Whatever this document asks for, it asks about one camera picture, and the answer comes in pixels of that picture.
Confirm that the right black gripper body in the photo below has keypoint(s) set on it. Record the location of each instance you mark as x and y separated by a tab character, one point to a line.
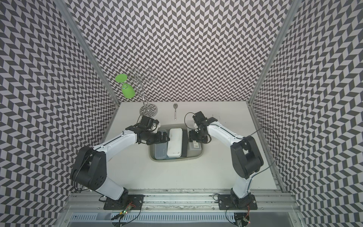
198	135

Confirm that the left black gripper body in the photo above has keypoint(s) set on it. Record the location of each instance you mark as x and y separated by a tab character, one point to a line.
152	137

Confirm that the clear frosted pencil case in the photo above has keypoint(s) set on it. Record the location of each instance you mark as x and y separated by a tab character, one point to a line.
160	151

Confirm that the black pencil case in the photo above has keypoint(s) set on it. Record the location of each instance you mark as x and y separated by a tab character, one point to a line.
185	141

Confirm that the grey-green plastic storage box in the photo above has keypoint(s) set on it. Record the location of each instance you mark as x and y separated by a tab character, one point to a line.
190	154

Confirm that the white pencil case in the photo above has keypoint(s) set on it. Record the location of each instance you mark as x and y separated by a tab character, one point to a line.
174	147

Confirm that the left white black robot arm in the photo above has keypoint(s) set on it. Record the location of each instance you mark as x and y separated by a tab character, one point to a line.
90	166

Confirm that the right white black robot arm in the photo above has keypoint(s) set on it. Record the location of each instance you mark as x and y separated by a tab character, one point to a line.
246	157

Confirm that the chrome cup holder stand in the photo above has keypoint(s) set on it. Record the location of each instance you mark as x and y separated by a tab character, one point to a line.
141	78

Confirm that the metal spoon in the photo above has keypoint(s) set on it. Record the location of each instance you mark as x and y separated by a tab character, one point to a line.
175	106

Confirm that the green plastic goblet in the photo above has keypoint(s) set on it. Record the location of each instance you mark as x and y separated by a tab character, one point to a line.
127	89

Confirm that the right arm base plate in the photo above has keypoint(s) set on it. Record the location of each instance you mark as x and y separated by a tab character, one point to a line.
226	201

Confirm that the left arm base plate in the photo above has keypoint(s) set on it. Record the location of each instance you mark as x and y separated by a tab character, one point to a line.
135	201

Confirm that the aluminium rail frame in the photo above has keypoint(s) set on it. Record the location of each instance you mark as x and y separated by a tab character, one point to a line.
182	207

